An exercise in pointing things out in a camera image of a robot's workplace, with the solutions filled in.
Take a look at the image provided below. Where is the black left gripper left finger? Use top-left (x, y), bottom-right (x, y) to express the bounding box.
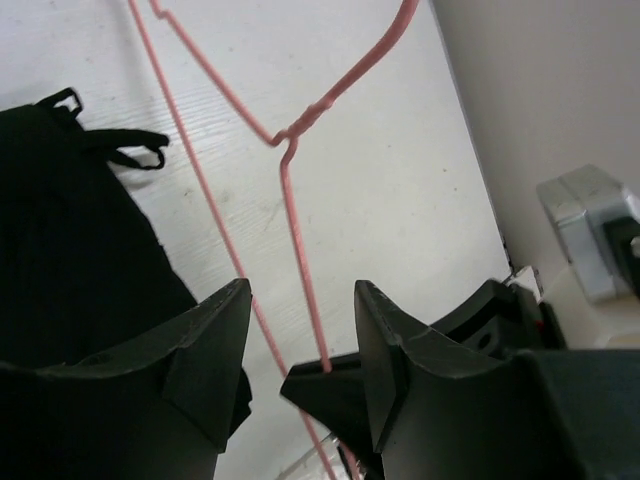
top-left (1, 278), bottom-right (252, 479)

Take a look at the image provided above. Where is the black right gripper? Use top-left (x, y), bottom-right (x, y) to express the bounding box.
top-left (281, 280), bottom-right (566, 479)

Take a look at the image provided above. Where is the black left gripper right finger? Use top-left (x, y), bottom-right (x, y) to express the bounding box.
top-left (354, 280), bottom-right (639, 479)

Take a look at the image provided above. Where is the pink wire hanger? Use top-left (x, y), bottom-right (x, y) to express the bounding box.
top-left (127, 0), bottom-right (421, 480)

